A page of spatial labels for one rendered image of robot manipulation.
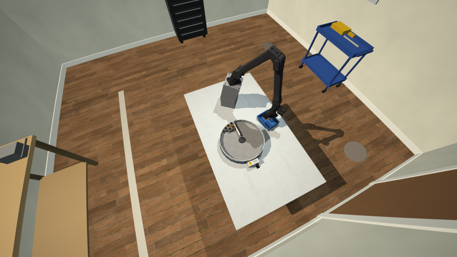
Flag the blue crate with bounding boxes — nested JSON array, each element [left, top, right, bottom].
[[256, 109, 279, 131]]

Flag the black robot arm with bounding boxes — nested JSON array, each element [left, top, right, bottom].
[[227, 45, 286, 119]]

